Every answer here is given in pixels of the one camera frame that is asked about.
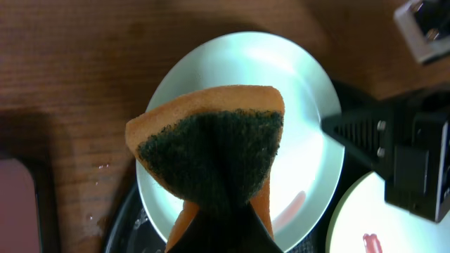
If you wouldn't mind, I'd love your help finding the orange green scrub sponge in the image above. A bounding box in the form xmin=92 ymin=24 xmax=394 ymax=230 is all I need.
xmin=125 ymin=85 xmax=285 ymax=240

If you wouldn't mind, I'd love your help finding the black rectangular tray brown liquid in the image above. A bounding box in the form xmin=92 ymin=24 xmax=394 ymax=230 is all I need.
xmin=1 ymin=154 xmax=44 ymax=253

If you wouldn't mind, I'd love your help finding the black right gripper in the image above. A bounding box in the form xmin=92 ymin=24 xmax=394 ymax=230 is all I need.
xmin=321 ymin=89 xmax=449 ymax=223

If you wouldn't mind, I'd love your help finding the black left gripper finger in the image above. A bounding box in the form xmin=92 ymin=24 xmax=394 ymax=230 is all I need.
xmin=165 ymin=202 xmax=282 ymax=253

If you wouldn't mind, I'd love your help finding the round black serving tray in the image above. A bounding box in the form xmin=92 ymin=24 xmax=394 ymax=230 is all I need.
xmin=102 ymin=80 xmax=377 ymax=253

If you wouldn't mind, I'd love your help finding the mint green plate right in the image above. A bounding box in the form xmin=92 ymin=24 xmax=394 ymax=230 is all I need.
xmin=326 ymin=172 xmax=449 ymax=253

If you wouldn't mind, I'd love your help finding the mint green plate top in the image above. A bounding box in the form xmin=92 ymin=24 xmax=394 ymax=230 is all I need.
xmin=148 ymin=32 xmax=345 ymax=252

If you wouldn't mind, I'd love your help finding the mint green plate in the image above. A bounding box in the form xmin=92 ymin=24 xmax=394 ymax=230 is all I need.
xmin=148 ymin=32 xmax=345 ymax=252
xmin=326 ymin=172 xmax=449 ymax=253

